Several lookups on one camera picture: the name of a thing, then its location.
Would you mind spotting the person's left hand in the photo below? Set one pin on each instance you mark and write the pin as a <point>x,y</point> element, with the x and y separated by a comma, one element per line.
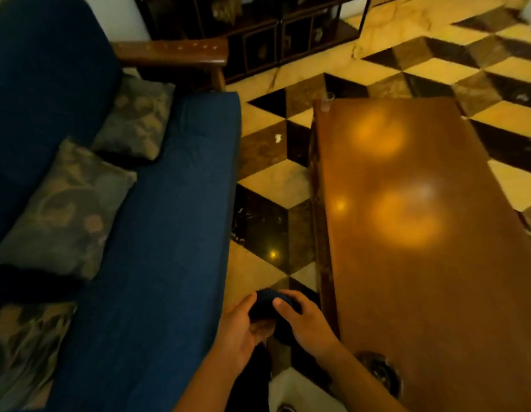
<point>237,334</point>

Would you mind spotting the person's right hand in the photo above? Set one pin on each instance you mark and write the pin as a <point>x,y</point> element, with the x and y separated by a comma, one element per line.
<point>310,330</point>

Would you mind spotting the dark blue cleaning cloth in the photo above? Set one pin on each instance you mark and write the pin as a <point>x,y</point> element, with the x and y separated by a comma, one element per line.
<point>265,306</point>

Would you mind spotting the person's right forearm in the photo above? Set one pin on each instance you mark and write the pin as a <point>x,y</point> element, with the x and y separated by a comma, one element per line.
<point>359,386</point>

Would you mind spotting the blue sofa seat cushion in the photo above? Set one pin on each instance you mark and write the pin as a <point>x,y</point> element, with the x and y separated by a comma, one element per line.
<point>162,253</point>

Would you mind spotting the blue sofa back cushion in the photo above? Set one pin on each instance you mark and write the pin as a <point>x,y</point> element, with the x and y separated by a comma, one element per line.
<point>42,81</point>

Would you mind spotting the dark glass ashtray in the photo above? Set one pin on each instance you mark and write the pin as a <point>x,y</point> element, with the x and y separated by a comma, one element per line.
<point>383,373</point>

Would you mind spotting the brown wooden table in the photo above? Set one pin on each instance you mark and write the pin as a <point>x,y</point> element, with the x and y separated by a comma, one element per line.
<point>441,296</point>

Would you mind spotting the grey throw pillow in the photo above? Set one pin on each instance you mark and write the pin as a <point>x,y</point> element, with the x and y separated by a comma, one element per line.
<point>63,210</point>

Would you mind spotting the floral throw pillow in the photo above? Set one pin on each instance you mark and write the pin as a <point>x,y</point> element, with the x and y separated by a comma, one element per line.
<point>136,115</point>
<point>25,360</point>

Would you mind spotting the clear drinking glass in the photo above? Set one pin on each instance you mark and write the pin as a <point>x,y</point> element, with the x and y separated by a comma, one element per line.
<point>328,100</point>

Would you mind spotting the dark wooden display cabinet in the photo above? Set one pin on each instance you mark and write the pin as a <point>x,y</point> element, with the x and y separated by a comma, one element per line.
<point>257,34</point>

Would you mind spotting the wooden sofa frame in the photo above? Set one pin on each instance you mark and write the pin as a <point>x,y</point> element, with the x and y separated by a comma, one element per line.
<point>218,79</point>

